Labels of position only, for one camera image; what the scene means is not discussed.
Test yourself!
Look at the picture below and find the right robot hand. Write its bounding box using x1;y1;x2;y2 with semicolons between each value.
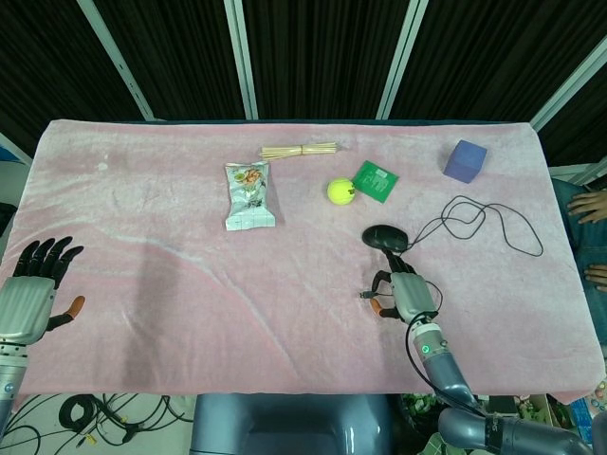
371;249;440;324

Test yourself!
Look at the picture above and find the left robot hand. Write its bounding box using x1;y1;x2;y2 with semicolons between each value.
0;236;86;346

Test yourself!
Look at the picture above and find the black mouse cable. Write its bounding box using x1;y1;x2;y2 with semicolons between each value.
359;193;544;317

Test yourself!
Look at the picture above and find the dark green oval object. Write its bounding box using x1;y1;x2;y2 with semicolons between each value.
362;224;411;253

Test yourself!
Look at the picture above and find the black bin bag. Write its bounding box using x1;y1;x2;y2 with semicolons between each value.
401;392;445;430

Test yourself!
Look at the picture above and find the pink velvet table cloth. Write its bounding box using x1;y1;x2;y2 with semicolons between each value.
0;118;606;408

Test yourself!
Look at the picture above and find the green square sachet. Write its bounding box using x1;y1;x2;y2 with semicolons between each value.
352;159;400;204

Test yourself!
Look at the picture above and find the yellow tennis ball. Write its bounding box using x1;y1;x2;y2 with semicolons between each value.
326;177;357;206

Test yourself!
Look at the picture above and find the blue foam cube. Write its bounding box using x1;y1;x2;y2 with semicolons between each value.
443;138;488;183

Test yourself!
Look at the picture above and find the green white crumpled packaging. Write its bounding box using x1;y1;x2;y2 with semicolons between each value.
420;433;450;455

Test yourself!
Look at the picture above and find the grey-blue robot torso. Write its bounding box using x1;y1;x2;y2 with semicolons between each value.
192;392;395;455

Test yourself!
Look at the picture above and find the bundle of wooden sticks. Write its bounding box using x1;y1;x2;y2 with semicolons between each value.
260;139;343;161

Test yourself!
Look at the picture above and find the white snack packet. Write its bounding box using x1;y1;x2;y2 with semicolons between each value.
223;160;277;232

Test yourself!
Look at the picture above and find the black robot wrist cable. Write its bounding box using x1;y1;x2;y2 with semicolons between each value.
404;312;478;414

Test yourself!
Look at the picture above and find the aluminium frame post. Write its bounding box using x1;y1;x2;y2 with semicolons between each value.
377;0;422;120
224;0;260;120
531;45;607;132
77;0;156;120

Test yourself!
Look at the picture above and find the black floor cable bundle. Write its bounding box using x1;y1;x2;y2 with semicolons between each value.
0;392;195;449

